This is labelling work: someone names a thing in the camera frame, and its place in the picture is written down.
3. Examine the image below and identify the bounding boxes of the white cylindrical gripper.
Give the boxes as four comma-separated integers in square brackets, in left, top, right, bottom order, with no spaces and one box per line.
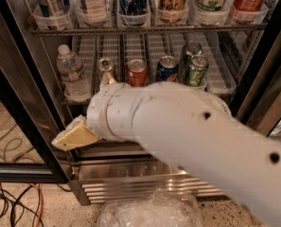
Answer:
[51,71,144,152]

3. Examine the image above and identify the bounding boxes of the clear plastic water bottle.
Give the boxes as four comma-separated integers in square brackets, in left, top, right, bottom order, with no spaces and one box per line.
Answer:
[57,44,91,102]

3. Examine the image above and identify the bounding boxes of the silver slim can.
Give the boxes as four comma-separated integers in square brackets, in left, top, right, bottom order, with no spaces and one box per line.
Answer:
[97,58,115,76]

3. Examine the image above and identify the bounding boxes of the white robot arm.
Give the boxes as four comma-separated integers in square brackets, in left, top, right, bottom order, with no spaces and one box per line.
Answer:
[52,81,281,227]

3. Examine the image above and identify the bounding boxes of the left glass fridge door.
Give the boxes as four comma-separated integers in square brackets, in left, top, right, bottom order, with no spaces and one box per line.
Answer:
[0,0,72,183]

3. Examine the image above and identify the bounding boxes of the glass fridge door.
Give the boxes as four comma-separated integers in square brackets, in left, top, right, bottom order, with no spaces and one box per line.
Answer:
[0,0,72,183]
[237,47,281,137]

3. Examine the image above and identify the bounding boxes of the stainless steel fridge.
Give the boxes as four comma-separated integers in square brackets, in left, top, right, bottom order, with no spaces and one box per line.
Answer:
[0,0,281,206]

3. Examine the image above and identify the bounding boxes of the top shelf white bottle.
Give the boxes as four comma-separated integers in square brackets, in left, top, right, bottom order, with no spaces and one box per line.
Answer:
[77,0,108,27]

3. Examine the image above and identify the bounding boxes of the top shelf striped bottle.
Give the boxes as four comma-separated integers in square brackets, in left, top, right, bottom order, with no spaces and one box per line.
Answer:
[37,0,70,30]

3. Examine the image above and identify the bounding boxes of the top shelf blue can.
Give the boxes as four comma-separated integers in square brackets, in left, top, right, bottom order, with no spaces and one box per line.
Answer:
[118,0,149,17]

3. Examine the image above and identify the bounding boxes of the empty clear shelf tray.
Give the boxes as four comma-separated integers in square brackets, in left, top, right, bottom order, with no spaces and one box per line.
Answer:
[194,32,237,96]

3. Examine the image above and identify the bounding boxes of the top shelf gold can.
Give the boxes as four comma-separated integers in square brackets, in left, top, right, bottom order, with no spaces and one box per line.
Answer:
[158,0,186,24]

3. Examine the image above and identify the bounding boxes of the right glass fridge door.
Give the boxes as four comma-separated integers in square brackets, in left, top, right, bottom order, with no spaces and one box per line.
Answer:
[237,47,281,137]

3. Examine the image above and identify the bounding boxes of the red soda can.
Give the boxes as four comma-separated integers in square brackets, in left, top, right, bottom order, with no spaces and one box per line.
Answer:
[127,59,149,87]

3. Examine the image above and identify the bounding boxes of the blue pepsi can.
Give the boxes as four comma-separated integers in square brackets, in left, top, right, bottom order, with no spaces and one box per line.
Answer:
[156,55,179,82]

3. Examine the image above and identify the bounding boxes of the green can front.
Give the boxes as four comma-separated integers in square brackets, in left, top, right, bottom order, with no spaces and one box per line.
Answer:
[183,54,209,87]

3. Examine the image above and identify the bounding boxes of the green can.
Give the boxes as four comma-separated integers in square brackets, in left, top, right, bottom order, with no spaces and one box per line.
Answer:
[180,42,202,67]
[183,54,209,87]

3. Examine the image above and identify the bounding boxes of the green can rear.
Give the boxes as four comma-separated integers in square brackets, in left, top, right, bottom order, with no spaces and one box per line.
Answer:
[180,42,202,67]

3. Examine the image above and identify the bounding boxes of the clear plastic bag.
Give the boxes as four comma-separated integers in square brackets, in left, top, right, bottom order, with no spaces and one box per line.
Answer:
[97,189,203,227]

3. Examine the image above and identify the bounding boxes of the orange floor cable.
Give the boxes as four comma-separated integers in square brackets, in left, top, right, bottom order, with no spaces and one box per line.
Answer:
[29,183,45,227]

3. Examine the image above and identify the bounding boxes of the black floor cables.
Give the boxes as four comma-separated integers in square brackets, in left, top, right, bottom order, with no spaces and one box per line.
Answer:
[0,183,72,227]

